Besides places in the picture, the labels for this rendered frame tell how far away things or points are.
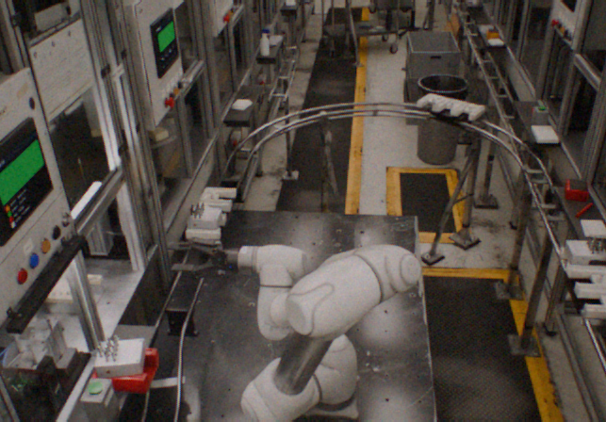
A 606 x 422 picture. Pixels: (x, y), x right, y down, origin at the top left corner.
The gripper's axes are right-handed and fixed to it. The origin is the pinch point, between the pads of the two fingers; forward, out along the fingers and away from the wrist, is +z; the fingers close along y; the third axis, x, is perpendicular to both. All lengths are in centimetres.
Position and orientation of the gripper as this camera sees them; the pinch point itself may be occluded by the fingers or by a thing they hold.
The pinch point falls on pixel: (178, 257)
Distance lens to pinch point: 200.0
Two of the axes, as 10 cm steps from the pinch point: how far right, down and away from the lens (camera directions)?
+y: -0.3, -8.4, -5.4
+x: -1.0, 5.4, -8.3
